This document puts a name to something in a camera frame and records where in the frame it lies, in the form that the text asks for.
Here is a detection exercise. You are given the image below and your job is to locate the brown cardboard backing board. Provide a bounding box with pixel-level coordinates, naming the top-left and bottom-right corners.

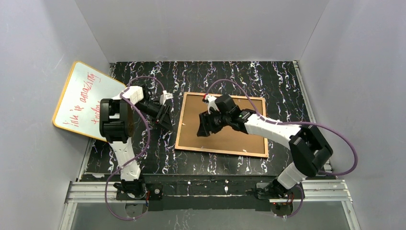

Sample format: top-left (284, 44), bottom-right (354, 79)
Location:
top-left (179, 95), bottom-right (265, 154)

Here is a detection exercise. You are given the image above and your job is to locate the wooden picture frame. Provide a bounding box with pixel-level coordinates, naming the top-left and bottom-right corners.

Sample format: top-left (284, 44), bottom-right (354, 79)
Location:
top-left (175, 92), bottom-right (269, 159)

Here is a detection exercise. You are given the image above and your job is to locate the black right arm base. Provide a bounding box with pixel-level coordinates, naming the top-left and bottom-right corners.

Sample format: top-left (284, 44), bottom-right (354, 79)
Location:
top-left (254, 182), bottom-right (305, 213)

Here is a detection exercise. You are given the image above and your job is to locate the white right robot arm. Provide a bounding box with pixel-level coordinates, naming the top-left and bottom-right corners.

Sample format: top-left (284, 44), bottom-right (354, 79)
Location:
top-left (197, 94), bottom-right (333, 196)

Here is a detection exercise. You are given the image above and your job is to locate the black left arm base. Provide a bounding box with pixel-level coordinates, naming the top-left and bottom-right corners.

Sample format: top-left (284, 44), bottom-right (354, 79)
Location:
top-left (113, 181), bottom-right (163, 201)

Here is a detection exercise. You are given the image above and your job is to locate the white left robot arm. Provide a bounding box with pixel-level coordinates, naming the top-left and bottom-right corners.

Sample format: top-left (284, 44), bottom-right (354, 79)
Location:
top-left (99, 86), bottom-right (173, 196)

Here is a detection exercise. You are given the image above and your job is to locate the yellow-rimmed whiteboard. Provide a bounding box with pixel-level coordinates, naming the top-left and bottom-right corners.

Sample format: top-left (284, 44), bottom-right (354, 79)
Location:
top-left (52, 61), bottom-right (125, 141)

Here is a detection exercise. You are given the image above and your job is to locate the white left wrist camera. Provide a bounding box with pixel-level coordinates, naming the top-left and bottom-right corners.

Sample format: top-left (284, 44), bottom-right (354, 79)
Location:
top-left (159, 90), bottom-right (173, 105)

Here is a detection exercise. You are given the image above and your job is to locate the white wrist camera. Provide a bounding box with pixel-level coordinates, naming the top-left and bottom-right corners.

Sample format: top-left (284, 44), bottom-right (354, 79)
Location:
top-left (159, 90), bottom-right (173, 105)
top-left (203, 94), bottom-right (219, 114)

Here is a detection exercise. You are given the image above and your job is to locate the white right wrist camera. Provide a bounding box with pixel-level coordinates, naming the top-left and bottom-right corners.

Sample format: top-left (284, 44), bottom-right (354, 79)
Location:
top-left (203, 94), bottom-right (219, 114)

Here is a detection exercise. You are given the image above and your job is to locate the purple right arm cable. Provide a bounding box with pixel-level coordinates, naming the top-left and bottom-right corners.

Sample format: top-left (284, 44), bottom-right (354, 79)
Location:
top-left (204, 79), bottom-right (359, 219)

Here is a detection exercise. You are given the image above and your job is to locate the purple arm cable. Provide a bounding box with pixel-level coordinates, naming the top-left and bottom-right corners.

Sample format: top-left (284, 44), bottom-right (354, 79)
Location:
top-left (105, 75), bottom-right (166, 221)
top-left (204, 79), bottom-right (359, 219)

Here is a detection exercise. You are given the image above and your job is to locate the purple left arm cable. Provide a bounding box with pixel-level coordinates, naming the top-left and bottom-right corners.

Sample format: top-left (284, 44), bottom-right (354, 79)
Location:
top-left (105, 75), bottom-right (166, 221)

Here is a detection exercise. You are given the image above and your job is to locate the aluminium front rail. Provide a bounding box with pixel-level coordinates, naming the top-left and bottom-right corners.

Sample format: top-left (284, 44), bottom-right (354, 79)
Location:
top-left (59, 175), bottom-right (360, 230)

